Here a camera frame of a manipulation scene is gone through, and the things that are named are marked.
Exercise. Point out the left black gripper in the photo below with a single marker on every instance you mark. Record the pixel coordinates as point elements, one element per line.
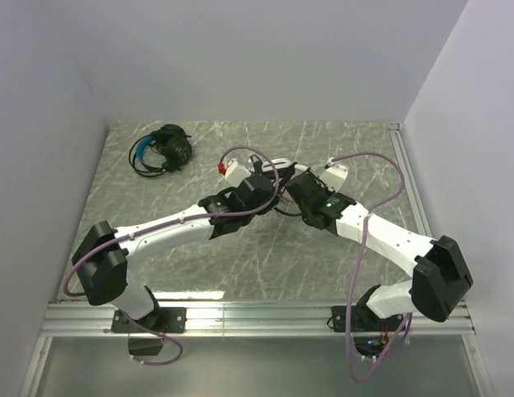
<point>277,174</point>

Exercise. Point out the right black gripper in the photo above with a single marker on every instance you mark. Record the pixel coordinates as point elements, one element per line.
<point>300,182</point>

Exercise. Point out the black blue headphones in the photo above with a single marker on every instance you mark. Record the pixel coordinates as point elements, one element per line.
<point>171,142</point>

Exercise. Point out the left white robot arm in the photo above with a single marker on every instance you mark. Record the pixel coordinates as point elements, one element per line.
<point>107,253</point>

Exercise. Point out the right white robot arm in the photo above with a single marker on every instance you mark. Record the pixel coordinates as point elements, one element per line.
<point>439,275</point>

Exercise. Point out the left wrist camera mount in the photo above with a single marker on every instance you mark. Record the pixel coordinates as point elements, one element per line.
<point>233,174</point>

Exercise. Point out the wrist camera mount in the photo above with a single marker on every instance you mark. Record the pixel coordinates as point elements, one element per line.
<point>233,174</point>
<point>334,175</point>

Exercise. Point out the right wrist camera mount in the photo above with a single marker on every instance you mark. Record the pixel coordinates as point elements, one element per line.
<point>334,175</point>

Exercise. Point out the aluminium right side rail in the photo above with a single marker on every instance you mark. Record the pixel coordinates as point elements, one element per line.
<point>412,191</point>

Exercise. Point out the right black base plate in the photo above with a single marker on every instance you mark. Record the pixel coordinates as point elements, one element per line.
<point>343,318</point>

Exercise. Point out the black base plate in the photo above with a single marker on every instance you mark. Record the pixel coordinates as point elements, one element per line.
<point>163,319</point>
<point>343,318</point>

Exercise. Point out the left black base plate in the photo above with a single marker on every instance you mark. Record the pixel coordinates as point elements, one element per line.
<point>163,319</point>

